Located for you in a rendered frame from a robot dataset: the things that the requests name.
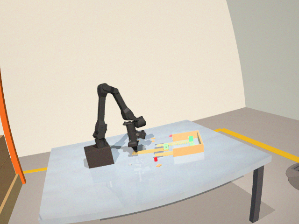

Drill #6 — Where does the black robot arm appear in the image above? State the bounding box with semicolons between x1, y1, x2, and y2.
93;83;146;149

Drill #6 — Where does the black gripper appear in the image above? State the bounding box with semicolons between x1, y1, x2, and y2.
128;130;139;153

